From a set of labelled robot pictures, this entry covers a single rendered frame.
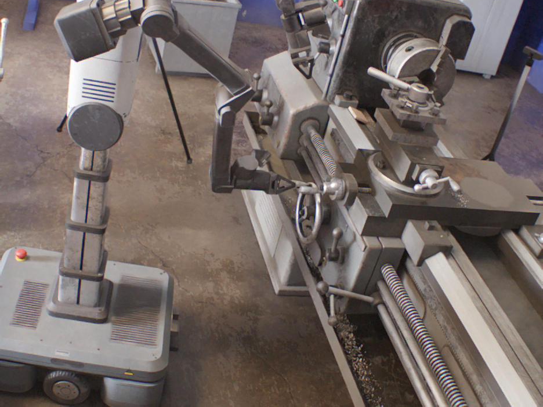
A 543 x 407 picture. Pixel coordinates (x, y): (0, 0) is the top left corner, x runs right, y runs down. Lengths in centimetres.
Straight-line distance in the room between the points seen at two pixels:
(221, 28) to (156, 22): 306
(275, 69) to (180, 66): 168
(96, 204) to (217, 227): 130
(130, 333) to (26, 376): 38
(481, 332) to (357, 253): 49
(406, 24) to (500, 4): 365
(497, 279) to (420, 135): 53
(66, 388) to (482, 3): 491
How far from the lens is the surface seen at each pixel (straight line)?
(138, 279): 260
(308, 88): 292
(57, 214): 332
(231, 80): 186
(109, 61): 187
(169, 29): 168
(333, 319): 217
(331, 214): 236
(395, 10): 274
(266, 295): 306
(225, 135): 204
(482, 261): 241
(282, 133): 290
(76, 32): 169
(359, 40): 274
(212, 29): 469
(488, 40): 647
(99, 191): 214
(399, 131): 221
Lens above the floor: 194
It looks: 30 degrees down
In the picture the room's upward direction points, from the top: 15 degrees clockwise
